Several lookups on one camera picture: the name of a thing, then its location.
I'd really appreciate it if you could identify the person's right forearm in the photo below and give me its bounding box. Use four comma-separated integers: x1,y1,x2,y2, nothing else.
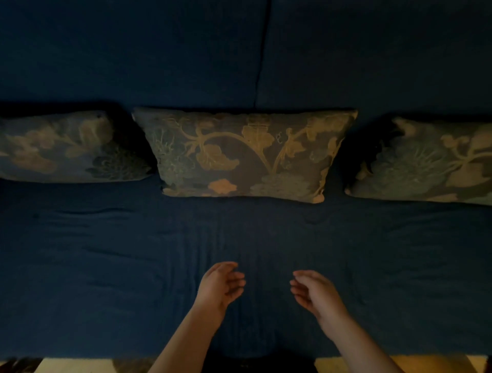
318,307,405,373

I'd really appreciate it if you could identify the floral pillow with dark flower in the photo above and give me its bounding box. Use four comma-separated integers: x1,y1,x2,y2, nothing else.
0,111,153,183

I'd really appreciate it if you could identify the cream and dark patterned rug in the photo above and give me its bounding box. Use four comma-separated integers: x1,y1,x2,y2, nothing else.
0,355,488,373

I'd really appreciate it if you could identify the floral pillow with tan vine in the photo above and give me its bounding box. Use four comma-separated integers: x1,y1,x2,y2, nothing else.
132,107,358,204

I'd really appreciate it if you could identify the floral pillow with teal flower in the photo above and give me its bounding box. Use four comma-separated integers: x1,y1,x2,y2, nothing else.
344,117,492,206

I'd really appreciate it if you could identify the person's left forearm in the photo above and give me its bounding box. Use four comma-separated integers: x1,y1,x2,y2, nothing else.
148,301,227,373

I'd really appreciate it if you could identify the person's left hand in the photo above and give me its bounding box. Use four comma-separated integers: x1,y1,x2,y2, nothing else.
195,262,247,315

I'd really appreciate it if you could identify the dark blue sofa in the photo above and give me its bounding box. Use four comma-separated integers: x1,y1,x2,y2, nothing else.
0,0,492,361

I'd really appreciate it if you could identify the person's right hand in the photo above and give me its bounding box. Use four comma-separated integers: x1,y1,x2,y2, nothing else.
290,270,350,322

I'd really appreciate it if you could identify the person's dark clothing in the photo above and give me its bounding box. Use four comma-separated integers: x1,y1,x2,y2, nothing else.
201,346,319,373

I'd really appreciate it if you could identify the wide dark blue back cushion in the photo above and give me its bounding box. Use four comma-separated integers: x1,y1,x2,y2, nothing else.
0,0,272,113

